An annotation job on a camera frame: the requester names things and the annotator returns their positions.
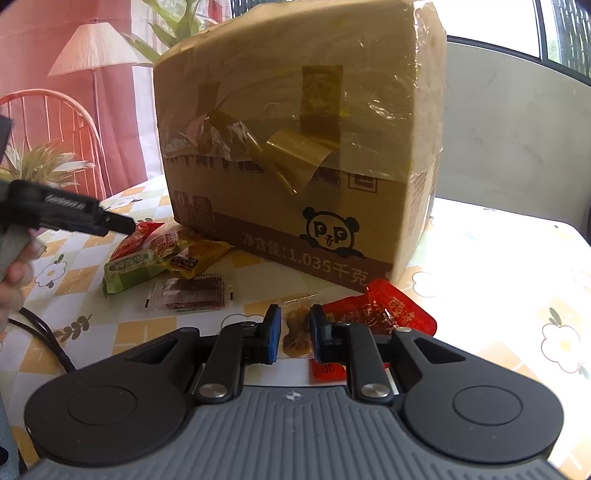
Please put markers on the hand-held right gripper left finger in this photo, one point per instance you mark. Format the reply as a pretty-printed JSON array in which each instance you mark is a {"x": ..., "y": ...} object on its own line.
[{"x": 272, "y": 332}]

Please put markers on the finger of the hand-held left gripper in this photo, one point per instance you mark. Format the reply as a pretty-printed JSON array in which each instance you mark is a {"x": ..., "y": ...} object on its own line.
[{"x": 119, "y": 225}]

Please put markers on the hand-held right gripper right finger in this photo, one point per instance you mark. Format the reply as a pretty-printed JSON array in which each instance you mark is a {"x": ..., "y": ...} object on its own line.
[{"x": 318, "y": 332}]

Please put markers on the clear packet with brown snack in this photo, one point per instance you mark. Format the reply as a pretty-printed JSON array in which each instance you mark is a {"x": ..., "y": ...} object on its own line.
[{"x": 295, "y": 330}]

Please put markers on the green snack packet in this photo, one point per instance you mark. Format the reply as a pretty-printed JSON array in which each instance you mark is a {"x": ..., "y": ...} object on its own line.
[{"x": 131, "y": 272}]

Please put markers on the small reddish snack packet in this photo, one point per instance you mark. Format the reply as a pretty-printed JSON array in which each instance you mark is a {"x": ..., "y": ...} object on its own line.
[{"x": 167, "y": 243}]

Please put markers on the large red snack packet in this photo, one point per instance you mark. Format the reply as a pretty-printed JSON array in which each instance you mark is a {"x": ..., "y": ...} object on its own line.
[{"x": 392, "y": 309}]

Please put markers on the yellow snack packet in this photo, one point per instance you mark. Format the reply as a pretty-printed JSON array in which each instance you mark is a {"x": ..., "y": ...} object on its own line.
[{"x": 198, "y": 256}]

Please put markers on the clear packet with dark snack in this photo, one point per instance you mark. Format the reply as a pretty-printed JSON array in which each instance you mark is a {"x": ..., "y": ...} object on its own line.
[{"x": 194, "y": 293}]

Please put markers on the taped cardboard box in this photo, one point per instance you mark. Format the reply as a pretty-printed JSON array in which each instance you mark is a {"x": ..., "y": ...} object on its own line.
[{"x": 369, "y": 161}]

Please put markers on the person's left hand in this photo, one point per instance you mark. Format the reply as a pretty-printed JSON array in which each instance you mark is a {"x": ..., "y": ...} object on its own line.
[{"x": 21, "y": 281}]

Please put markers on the checked floral tablecloth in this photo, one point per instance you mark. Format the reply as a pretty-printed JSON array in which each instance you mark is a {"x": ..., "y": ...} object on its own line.
[{"x": 485, "y": 295}]

